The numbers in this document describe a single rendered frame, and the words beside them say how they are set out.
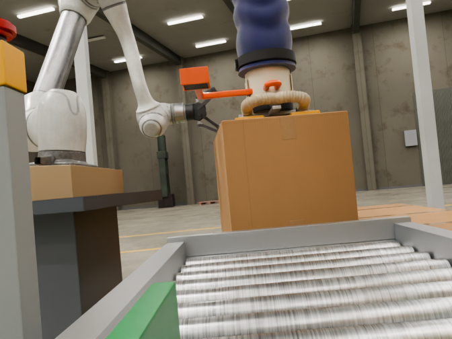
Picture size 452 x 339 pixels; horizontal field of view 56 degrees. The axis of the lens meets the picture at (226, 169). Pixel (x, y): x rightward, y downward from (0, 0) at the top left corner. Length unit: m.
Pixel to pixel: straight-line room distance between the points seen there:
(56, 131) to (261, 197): 0.70
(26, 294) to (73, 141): 0.84
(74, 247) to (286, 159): 0.70
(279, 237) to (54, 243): 0.70
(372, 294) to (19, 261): 0.57
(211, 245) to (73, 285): 0.46
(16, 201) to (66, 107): 0.83
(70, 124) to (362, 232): 0.98
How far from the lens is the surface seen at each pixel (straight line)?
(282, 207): 1.32
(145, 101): 1.72
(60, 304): 1.47
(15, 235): 0.72
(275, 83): 1.49
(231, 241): 1.23
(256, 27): 1.61
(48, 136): 1.51
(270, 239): 1.24
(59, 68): 1.79
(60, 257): 1.44
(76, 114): 1.52
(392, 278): 0.88
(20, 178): 0.74
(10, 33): 0.79
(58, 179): 1.37
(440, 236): 1.05
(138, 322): 0.39
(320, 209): 1.35
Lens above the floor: 0.75
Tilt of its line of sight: 2 degrees up
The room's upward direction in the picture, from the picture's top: 5 degrees counter-clockwise
